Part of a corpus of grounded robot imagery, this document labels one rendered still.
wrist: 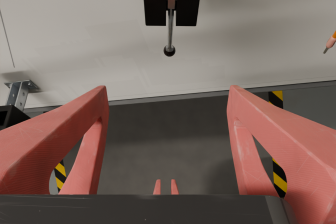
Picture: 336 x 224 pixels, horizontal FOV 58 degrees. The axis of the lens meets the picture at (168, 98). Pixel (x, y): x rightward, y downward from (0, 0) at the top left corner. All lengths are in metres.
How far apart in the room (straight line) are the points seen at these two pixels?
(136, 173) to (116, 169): 0.10
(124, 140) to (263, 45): 1.17
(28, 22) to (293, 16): 0.32
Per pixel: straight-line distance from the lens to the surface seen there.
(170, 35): 0.30
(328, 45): 0.28
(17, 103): 0.53
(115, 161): 1.58
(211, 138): 1.46
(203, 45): 0.42
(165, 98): 0.54
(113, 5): 0.37
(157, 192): 0.26
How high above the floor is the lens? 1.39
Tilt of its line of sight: 76 degrees down
